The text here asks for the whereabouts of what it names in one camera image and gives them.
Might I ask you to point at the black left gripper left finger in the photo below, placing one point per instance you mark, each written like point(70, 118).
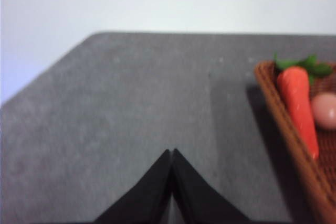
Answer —
point(147, 197)

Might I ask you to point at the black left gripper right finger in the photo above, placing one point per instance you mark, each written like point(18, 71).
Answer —
point(194, 197)

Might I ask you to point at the orange carrot with green leaves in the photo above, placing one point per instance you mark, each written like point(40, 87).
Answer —
point(298, 103)

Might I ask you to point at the brown wicker basket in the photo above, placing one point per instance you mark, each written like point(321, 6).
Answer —
point(294, 145)

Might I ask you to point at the brown egg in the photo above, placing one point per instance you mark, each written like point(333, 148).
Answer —
point(325, 111)

